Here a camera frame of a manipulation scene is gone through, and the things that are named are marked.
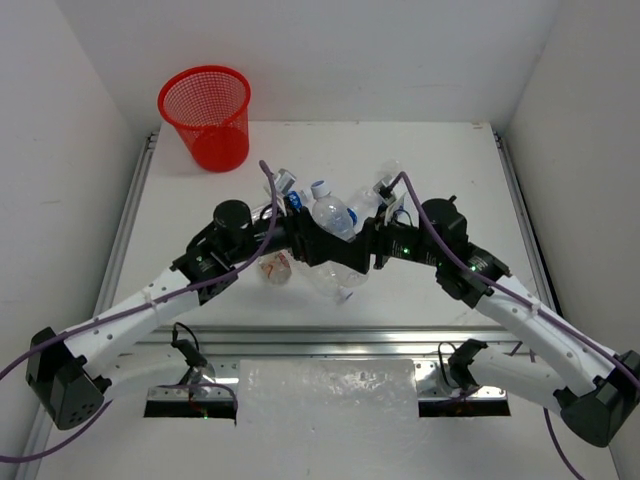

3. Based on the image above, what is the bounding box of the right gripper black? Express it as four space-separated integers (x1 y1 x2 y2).
331 202 443 272

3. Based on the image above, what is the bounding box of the clear bottle white cap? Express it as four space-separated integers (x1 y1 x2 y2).
311 180 356 242

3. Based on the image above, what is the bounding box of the blue label bottle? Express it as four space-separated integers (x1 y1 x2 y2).
374 159 403 187
249 187 311 224
346 187 379 225

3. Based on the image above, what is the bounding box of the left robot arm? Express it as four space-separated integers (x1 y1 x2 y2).
26 200 355 431

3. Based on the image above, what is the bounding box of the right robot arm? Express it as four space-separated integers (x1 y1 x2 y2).
329 199 639 448

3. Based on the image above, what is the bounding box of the red mesh waste bin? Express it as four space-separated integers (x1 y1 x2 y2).
157 65 251 173

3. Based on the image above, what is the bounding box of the clear bottle blue cap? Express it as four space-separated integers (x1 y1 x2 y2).
299 262 369 305

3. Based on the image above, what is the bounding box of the red cap crushed bottle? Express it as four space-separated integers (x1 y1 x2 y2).
258 252 292 286

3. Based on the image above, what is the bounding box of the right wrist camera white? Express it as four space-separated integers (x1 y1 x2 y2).
373 175 405 224

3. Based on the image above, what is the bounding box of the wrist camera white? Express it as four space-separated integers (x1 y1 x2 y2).
271 169 297 196
373 175 405 224

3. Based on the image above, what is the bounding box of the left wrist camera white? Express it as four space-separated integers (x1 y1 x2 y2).
271 169 297 196

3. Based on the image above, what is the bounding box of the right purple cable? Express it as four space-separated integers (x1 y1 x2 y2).
389 172 640 480

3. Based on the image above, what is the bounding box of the aluminium front rail frame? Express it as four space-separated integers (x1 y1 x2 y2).
146 326 537 418

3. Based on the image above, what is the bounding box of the right aluminium side rail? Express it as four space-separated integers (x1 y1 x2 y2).
493 131 557 311

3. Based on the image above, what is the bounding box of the aluminium side rail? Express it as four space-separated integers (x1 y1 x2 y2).
93 130 159 317
493 131 557 311

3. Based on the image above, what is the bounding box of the left aluminium side rail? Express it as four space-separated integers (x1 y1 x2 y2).
93 130 159 317

